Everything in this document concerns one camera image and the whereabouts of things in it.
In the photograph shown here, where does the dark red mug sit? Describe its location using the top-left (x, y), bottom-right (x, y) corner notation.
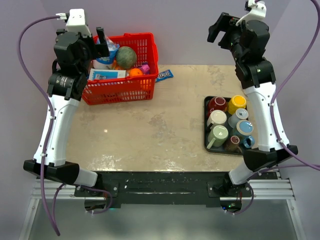
top-left (207, 96), bottom-right (228, 112)

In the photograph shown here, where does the cream white mug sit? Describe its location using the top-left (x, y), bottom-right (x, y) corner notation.
top-left (206, 109), bottom-right (228, 129)

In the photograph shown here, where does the green mug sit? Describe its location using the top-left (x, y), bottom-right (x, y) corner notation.
top-left (206, 125), bottom-right (229, 149)

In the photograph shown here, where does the brown maroon mug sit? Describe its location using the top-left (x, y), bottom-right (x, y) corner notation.
top-left (223, 135), bottom-right (242, 154)

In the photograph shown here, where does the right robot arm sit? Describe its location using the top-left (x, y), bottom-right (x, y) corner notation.
top-left (207, 12), bottom-right (298, 197)

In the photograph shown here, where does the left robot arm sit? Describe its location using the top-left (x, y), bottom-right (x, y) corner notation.
top-left (23, 27), bottom-right (110, 196)

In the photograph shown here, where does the yellow mug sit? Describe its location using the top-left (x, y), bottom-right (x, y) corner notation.
top-left (227, 95), bottom-right (247, 115)

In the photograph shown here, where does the grey mug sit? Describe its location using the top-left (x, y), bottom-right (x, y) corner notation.
top-left (228, 108), bottom-right (249, 129)

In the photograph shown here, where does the blue mug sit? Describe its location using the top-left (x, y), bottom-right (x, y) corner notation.
top-left (232, 120), bottom-right (255, 149)

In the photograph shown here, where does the blue white plastic bag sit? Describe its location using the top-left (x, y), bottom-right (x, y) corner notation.
top-left (96, 34), bottom-right (120, 70)

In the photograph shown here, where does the blue white box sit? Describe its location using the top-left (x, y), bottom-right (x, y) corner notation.
top-left (88, 68), bottom-right (127, 81)

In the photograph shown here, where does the green melon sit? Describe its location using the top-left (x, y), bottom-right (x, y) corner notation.
top-left (115, 46), bottom-right (138, 70)

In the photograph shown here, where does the orange fruit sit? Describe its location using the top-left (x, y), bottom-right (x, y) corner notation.
top-left (129, 68), bottom-right (144, 78)

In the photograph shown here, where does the pink purple toy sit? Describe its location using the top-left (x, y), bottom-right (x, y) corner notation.
top-left (138, 64), bottom-right (150, 75)

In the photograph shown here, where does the red plastic basket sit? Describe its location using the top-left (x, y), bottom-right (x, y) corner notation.
top-left (82, 32), bottom-right (159, 105)

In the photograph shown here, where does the blue candy packet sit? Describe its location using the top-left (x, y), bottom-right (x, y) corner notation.
top-left (155, 69), bottom-right (174, 83)

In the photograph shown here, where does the black tray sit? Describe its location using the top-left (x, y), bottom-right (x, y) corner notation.
top-left (203, 96), bottom-right (248, 156)

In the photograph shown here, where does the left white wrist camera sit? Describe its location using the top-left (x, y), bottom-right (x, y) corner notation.
top-left (55, 8), bottom-right (92, 38)

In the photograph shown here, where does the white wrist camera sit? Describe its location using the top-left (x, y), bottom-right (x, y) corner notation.
top-left (235, 0), bottom-right (267, 26)
top-left (55, 8), bottom-right (92, 38)

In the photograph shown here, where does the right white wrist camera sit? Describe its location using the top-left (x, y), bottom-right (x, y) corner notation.
top-left (235, 0), bottom-right (267, 26)

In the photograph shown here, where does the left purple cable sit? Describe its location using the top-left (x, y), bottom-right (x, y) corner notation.
top-left (16, 15), bottom-right (66, 237)

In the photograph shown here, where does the purple cable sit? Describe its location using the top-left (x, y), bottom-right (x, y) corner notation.
top-left (253, 0), bottom-right (320, 172)
top-left (16, 15), bottom-right (66, 237)

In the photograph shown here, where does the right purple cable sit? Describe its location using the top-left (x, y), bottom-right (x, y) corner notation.
top-left (253, 0), bottom-right (320, 172)

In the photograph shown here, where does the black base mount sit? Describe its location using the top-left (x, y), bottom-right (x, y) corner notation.
top-left (74, 171), bottom-right (253, 211)

